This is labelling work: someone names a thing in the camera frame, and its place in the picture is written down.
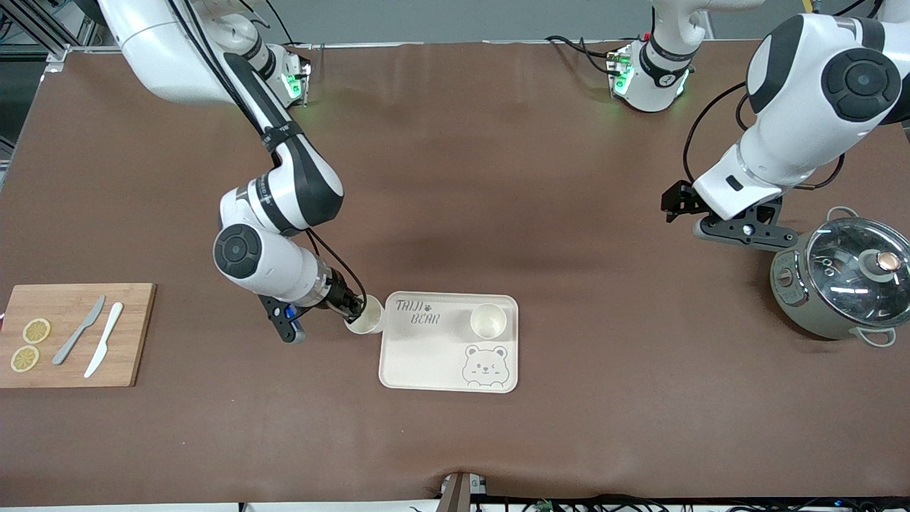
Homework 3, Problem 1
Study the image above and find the white plastic cup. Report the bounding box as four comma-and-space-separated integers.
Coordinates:
469, 303, 508, 340
343, 294, 387, 336

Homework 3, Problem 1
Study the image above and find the white tray with bear print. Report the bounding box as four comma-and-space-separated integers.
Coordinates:
378, 291, 519, 394

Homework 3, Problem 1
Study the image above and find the grey-green electric cooking pot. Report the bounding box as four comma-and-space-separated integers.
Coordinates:
770, 206, 910, 348

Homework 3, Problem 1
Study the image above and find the glass pot lid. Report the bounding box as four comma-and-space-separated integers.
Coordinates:
805, 217, 910, 328

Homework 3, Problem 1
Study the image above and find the wooden cutting board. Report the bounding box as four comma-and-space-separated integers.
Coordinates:
0, 283, 157, 389

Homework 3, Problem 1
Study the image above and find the white plastic knife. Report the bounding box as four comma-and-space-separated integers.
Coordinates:
84, 302, 124, 378

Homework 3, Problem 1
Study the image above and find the grey plastic knife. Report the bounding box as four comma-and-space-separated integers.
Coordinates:
52, 295, 106, 366

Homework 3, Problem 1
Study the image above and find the black cable at left base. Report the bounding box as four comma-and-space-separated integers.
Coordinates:
544, 34, 619, 75

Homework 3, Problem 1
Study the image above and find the black cable at base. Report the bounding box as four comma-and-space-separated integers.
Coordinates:
267, 0, 317, 50
544, 34, 619, 75

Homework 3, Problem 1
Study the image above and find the metal table edge bracket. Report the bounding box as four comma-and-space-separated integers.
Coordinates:
439, 471, 489, 512

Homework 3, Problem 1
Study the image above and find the black cable at right base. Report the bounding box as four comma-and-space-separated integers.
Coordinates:
267, 0, 317, 50

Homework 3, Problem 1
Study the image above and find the aluminium frame with black struts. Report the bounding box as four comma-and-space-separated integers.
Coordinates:
0, 0, 100, 72

